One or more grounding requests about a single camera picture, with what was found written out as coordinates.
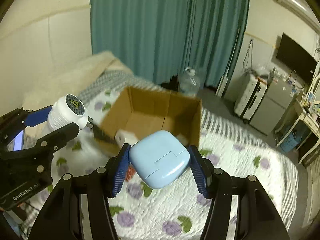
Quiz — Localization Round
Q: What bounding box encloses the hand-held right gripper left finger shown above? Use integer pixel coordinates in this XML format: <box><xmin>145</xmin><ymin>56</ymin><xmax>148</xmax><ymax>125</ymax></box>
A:
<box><xmin>28</xmin><ymin>143</ymin><xmax>132</xmax><ymax>240</ymax></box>

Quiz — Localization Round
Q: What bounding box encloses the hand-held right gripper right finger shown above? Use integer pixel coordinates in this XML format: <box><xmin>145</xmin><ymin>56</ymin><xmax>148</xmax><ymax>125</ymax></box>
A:
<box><xmin>188</xmin><ymin>145</ymin><xmax>290</xmax><ymax>240</ymax></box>

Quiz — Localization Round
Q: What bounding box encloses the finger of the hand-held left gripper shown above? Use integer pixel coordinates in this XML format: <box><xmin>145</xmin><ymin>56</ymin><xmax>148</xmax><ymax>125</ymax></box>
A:
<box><xmin>35</xmin><ymin>122</ymin><xmax>81</xmax><ymax>155</ymax></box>
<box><xmin>0</xmin><ymin>107</ymin><xmax>54</xmax><ymax>153</ymax></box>

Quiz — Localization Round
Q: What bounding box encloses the white plastic bottle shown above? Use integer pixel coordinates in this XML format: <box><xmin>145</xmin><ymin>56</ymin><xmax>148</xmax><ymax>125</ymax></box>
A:
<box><xmin>47</xmin><ymin>94</ymin><xmax>88</xmax><ymax>132</ymax></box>

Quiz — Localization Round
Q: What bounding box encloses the light blue plastic case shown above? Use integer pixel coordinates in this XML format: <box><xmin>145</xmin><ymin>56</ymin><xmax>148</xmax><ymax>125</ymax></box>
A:
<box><xmin>129</xmin><ymin>130</ymin><xmax>192</xmax><ymax>189</ymax></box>

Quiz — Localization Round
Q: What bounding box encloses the brown cardboard box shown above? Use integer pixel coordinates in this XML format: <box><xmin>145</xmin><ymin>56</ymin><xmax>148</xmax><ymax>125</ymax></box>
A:
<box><xmin>94</xmin><ymin>86</ymin><xmax>202</xmax><ymax>155</ymax></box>

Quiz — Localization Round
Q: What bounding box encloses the floral quilted blanket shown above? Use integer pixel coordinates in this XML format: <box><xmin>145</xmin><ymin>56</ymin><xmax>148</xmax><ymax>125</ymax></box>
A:
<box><xmin>15</xmin><ymin>85</ymin><xmax>300</xmax><ymax>240</ymax></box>

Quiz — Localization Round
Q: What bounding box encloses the white charger plug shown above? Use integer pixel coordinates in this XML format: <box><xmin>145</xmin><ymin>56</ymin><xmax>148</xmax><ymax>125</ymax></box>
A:
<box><xmin>115</xmin><ymin>129</ymin><xmax>139</xmax><ymax>147</ymax></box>

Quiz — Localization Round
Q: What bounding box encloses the cream pillow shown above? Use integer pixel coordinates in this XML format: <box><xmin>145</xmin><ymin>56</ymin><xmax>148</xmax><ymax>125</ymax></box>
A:
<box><xmin>22</xmin><ymin>51</ymin><xmax>133</xmax><ymax>110</ymax></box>

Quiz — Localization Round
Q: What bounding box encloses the grey striped bed sheet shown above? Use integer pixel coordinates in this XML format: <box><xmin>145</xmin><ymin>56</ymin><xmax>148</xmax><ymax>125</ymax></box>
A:
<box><xmin>77</xmin><ymin>70</ymin><xmax>175</xmax><ymax>103</ymax></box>

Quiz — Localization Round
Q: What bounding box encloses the white suitcase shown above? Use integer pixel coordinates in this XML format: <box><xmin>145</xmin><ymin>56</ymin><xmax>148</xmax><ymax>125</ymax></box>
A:
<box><xmin>234</xmin><ymin>74</ymin><xmax>268</xmax><ymax>125</ymax></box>

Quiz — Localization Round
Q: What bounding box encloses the clear water jug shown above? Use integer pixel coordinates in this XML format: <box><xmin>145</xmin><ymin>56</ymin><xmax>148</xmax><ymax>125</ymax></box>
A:
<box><xmin>178</xmin><ymin>67</ymin><xmax>200</xmax><ymax>97</ymax></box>

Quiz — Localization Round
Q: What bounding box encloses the blue laundry basket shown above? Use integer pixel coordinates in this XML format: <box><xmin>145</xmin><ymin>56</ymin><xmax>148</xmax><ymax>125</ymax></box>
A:
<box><xmin>279</xmin><ymin>126</ymin><xmax>302</xmax><ymax>153</ymax></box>

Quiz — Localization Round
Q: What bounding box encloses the grey mini fridge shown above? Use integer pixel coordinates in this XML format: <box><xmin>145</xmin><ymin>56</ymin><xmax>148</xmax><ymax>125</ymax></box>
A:
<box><xmin>249</xmin><ymin>75</ymin><xmax>298</xmax><ymax>136</ymax></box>

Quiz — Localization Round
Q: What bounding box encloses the cream dressing table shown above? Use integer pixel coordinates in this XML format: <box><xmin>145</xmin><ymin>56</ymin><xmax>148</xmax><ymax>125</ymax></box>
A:
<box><xmin>274</xmin><ymin>70</ymin><xmax>320</xmax><ymax>165</ymax></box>

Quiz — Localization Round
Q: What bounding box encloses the teal curtain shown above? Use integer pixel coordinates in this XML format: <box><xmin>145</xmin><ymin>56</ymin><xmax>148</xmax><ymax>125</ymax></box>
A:
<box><xmin>90</xmin><ymin>0</ymin><xmax>250</xmax><ymax>90</ymax></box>

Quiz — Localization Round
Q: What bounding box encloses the white air conditioner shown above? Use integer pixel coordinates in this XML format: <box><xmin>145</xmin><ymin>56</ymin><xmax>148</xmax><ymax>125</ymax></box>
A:
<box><xmin>276</xmin><ymin>0</ymin><xmax>320</xmax><ymax>32</ymax></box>

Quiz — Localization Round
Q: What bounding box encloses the black wall television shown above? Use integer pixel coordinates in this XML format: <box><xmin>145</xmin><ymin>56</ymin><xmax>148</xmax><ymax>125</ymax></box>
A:
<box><xmin>276</xmin><ymin>32</ymin><xmax>318</xmax><ymax>85</ymax></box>

